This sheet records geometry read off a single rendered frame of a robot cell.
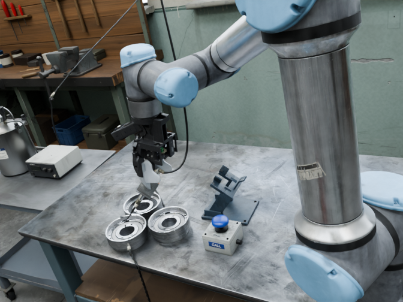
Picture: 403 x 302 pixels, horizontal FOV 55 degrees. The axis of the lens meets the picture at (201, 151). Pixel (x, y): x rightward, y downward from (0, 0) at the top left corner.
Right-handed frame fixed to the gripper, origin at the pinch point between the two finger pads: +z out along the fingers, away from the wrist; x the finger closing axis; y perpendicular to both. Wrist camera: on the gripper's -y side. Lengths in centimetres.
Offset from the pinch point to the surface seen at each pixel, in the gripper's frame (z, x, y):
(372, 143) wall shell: 66, 156, 43
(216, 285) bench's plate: 8.0, -16.9, 27.1
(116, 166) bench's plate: 16.1, 20.0, -31.2
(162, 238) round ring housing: 8.4, -9.7, 9.0
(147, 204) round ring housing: 10.2, 1.3, -3.4
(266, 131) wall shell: 70, 155, -23
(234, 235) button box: 4.5, -5.2, 26.2
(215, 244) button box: 6.0, -8.2, 22.7
